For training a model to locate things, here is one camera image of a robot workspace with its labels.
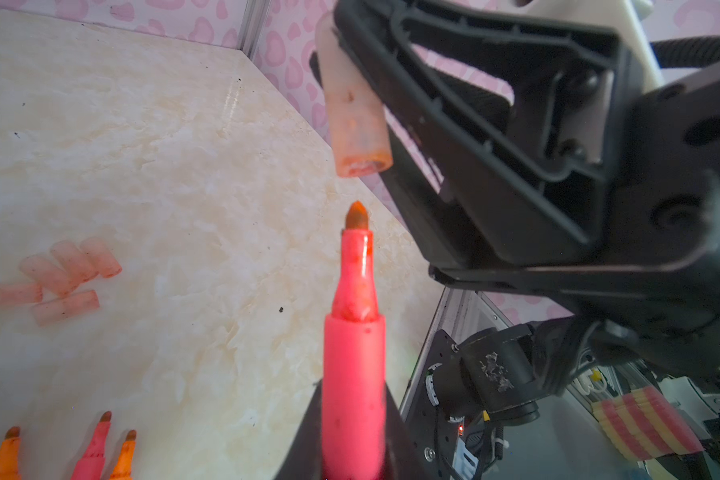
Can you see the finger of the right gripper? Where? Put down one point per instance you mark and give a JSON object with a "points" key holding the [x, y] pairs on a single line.
{"points": [[463, 128], [544, 61]]}

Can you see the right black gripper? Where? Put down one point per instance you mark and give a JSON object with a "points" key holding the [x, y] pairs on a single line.
{"points": [[652, 291]]}

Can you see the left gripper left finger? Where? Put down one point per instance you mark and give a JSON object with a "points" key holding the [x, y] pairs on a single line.
{"points": [[304, 458]]}

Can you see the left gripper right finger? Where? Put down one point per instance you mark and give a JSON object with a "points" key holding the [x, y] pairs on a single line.
{"points": [[401, 459]]}

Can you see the pink pen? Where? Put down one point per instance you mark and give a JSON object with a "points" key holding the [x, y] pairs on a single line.
{"points": [[353, 411], [91, 464]]}

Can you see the translucent pink pen cap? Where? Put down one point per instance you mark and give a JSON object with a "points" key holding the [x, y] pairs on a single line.
{"points": [[357, 125]]}

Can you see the orange pen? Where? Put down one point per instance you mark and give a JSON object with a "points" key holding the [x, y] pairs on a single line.
{"points": [[9, 455], [123, 467]]}

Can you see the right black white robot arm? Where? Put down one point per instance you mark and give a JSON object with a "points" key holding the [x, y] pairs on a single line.
{"points": [[505, 373]]}

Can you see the striped red yellow cloth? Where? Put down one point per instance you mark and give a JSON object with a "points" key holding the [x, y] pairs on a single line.
{"points": [[643, 425]]}

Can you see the left corner aluminium profile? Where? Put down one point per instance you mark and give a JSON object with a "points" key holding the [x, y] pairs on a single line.
{"points": [[253, 21]]}

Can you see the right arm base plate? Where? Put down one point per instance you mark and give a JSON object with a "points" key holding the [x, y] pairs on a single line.
{"points": [[437, 438]]}

